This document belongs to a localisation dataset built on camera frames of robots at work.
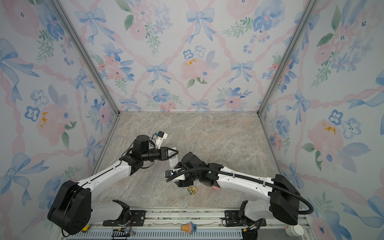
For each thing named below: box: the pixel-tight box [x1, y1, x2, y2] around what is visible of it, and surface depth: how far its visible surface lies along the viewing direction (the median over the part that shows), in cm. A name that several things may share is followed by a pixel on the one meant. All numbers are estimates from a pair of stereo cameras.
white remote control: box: [168, 147, 179, 171], surface depth 78 cm
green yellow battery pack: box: [187, 186, 198, 195], surface depth 82 cm
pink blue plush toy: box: [181, 221, 197, 235], surface depth 71 cm
